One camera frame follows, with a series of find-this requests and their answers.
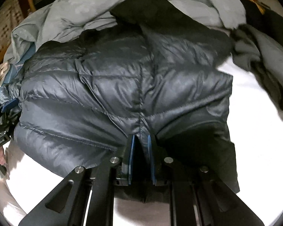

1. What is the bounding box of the black puffer jacket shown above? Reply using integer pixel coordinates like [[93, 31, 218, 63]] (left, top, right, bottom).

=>
[[0, 2, 239, 192]]

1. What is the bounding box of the checkered curtain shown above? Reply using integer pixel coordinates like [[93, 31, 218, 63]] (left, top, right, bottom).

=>
[[0, 0, 24, 63]]

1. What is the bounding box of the light grey-blue duvet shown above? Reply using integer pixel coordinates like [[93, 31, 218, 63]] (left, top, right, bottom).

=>
[[4, 0, 246, 64]]

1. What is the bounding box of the grey garment pile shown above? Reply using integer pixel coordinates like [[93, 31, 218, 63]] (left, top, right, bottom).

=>
[[231, 24, 283, 114]]

